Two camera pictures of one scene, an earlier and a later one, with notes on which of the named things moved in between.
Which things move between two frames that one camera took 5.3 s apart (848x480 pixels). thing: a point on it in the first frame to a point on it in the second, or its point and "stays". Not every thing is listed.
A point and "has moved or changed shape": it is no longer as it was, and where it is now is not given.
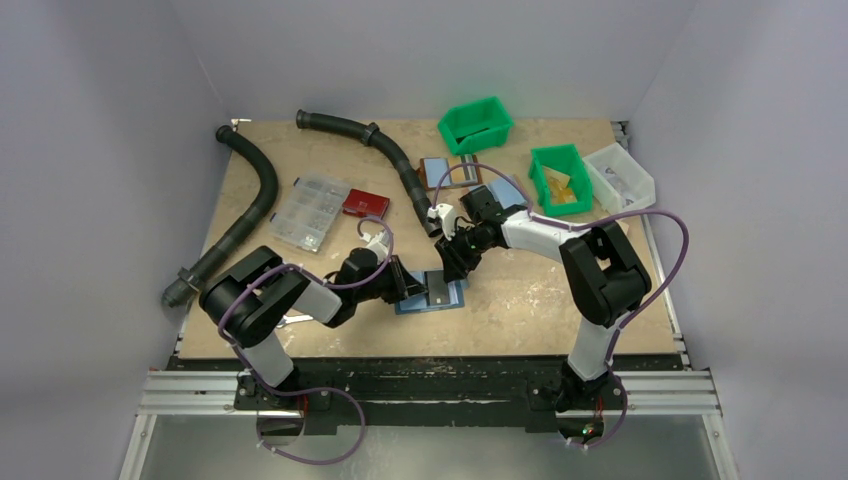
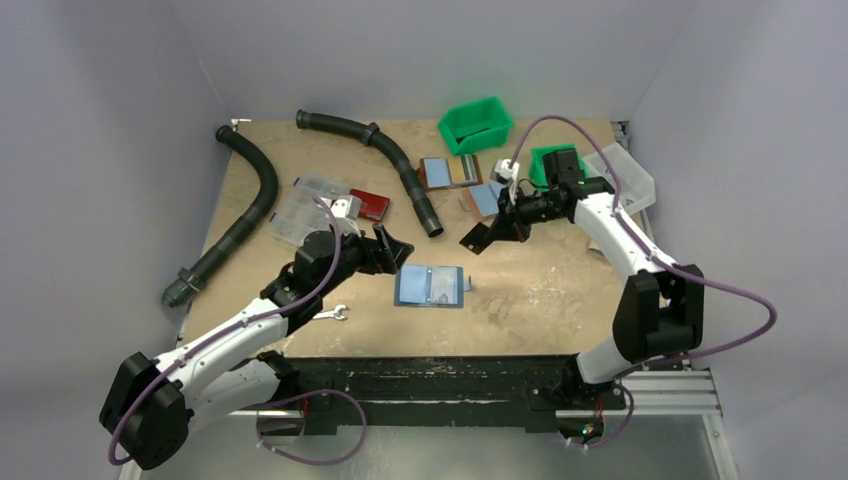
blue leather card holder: x=439 y=293 stays
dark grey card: x=437 y=287 has moved or changed shape
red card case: x=365 y=203 stays
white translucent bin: x=620 y=183 stays
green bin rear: x=476 y=126 stays
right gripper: x=456 y=252 to x=506 y=220
